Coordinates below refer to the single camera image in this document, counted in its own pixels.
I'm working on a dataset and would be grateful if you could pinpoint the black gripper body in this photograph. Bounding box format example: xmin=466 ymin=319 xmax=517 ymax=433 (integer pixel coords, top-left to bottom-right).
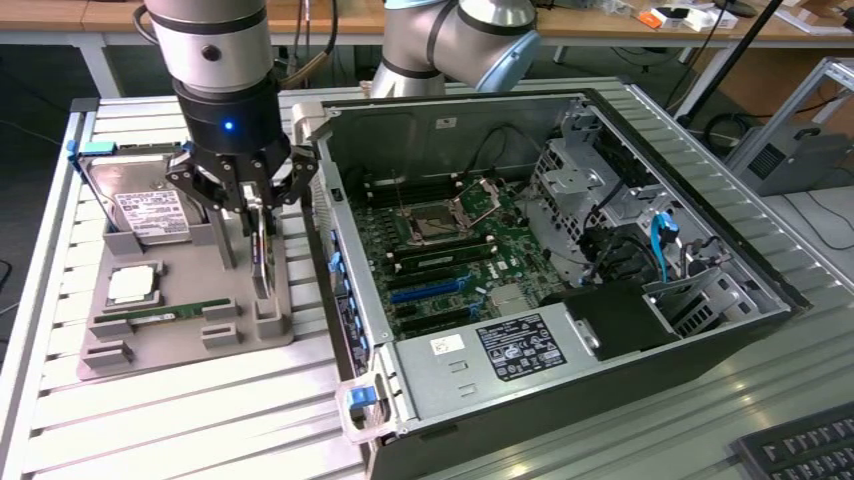
xmin=171 ymin=74 xmax=294 ymax=169

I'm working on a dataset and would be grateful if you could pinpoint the low-profile GPU graphics card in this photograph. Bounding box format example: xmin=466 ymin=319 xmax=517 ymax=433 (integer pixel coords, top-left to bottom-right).
xmin=239 ymin=182 xmax=279 ymax=302

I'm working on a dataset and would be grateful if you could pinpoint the hard disk in blue carrier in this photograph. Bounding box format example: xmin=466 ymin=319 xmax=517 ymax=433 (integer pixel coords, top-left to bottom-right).
xmin=66 ymin=141 xmax=209 ymax=246

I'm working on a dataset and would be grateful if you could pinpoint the silver CPU chip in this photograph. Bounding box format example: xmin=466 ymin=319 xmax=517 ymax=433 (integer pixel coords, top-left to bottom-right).
xmin=106 ymin=264 xmax=162 ymax=304

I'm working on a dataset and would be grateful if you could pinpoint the CPU socket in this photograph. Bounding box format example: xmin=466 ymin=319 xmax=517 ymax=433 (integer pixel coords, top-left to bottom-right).
xmin=400 ymin=202 xmax=469 ymax=246

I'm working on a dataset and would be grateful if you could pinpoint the grey parts rack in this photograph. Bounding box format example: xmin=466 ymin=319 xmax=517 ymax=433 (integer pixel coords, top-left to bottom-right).
xmin=77 ymin=202 xmax=295 ymax=382

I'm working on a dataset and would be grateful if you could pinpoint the green RAM stick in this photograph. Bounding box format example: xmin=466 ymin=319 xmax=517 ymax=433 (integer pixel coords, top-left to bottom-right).
xmin=93 ymin=302 xmax=233 ymax=324

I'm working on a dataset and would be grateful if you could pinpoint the black installed RAM stick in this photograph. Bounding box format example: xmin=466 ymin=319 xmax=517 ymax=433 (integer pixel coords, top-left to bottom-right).
xmin=393 ymin=243 xmax=501 ymax=275

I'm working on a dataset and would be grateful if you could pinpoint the long black expansion slot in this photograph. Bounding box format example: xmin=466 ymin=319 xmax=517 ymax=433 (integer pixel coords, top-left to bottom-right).
xmin=386 ymin=268 xmax=464 ymax=292
xmin=398 ymin=305 xmax=474 ymax=327
xmin=401 ymin=317 xmax=477 ymax=339

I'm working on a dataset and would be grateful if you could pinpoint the open metal socket cover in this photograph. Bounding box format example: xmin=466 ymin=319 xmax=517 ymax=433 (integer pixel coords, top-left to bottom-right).
xmin=450 ymin=178 xmax=516 ymax=229

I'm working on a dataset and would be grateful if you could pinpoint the blue expansion slot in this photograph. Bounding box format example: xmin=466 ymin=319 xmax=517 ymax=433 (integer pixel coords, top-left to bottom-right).
xmin=390 ymin=278 xmax=470 ymax=305

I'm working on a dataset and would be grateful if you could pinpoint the wooden top desk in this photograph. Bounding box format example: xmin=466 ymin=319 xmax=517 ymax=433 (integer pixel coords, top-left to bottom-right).
xmin=540 ymin=0 xmax=854 ymax=131
xmin=0 ymin=0 xmax=389 ymax=99

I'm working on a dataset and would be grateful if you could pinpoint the green motherboard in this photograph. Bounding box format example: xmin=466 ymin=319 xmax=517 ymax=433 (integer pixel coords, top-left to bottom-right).
xmin=350 ymin=174 xmax=576 ymax=341

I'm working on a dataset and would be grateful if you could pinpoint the silver chipset heat sink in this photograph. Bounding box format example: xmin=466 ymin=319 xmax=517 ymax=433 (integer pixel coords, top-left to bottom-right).
xmin=490 ymin=287 xmax=536 ymax=314

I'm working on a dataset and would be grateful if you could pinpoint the silver disk bay cage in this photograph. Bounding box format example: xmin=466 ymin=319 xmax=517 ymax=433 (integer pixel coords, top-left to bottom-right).
xmin=530 ymin=97 xmax=680 ymax=241

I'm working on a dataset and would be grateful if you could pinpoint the grey power supply unit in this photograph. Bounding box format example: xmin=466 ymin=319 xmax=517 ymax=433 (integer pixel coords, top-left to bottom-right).
xmin=393 ymin=307 xmax=602 ymax=421

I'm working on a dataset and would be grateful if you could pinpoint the black open PC case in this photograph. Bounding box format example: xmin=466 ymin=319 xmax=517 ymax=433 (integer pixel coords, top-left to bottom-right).
xmin=291 ymin=88 xmax=813 ymax=480

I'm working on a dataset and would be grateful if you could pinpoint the perforated silver disk bay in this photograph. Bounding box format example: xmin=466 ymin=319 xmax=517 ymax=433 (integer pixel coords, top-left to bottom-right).
xmin=644 ymin=267 xmax=762 ymax=341

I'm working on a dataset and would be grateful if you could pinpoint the small white box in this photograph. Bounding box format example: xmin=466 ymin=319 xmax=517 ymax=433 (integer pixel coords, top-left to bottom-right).
xmin=680 ymin=9 xmax=740 ymax=33

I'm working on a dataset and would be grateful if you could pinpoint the black tripod pole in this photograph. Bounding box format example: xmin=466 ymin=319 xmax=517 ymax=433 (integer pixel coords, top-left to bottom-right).
xmin=673 ymin=0 xmax=787 ymax=129

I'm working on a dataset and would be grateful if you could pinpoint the black keyboard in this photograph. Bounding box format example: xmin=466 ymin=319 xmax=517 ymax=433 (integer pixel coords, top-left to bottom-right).
xmin=726 ymin=402 xmax=854 ymax=480

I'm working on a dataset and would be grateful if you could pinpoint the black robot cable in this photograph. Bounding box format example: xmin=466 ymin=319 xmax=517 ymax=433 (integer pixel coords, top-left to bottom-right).
xmin=285 ymin=0 xmax=343 ymax=92

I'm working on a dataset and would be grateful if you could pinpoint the blue SATA wire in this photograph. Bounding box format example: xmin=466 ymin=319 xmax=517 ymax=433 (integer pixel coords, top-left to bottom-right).
xmin=650 ymin=212 xmax=680 ymax=287

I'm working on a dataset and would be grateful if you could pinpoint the grey box with handle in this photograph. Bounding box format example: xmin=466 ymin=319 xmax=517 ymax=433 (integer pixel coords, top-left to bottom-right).
xmin=724 ymin=124 xmax=854 ymax=197

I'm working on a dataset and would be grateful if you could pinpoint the aluminium profile frame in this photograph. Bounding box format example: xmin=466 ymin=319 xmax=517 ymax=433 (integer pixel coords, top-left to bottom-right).
xmin=724 ymin=56 xmax=854 ymax=169

